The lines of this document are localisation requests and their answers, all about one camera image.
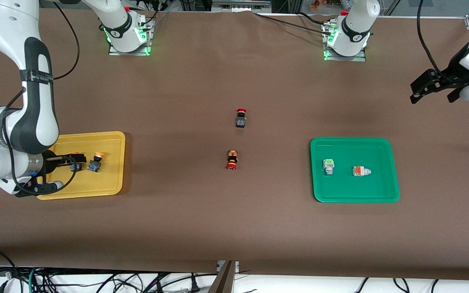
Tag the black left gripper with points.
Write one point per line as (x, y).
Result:
(451, 73)

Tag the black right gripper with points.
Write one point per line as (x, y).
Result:
(50, 161)

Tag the yellow push button black body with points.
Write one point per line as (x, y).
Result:
(93, 165)
(75, 167)

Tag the green push button orange base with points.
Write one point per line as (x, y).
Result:
(357, 171)

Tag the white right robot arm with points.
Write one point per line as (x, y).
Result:
(6, 134)

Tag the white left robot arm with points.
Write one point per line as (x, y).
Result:
(356, 24)

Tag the yellow plastic tray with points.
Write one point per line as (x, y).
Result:
(104, 183)

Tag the green plastic tray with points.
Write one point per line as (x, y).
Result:
(352, 189)

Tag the red mushroom button yellow collar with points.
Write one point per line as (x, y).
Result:
(232, 156)

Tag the red mushroom button black body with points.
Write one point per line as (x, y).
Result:
(240, 121)

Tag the brown table cover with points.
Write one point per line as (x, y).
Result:
(234, 228)

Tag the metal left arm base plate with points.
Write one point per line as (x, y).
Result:
(360, 58)

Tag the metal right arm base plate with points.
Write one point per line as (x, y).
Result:
(141, 52)

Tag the grey metal post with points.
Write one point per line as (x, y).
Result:
(223, 283)

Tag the silver metal bracket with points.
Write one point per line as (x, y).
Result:
(236, 265)

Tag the aluminium cross rail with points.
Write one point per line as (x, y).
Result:
(240, 5)

